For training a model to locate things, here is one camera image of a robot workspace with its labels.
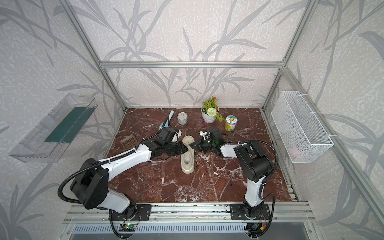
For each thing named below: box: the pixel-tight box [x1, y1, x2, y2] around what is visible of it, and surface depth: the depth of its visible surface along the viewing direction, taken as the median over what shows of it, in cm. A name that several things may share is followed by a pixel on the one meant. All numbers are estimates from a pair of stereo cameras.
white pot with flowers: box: [201, 96, 225, 124], surface depth 104 cm
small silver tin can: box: [177, 112, 188, 125], surface depth 110 cm
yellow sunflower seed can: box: [224, 114, 238, 132], surface depth 104 cm
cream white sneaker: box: [180, 135, 195, 174], surface depth 88 cm
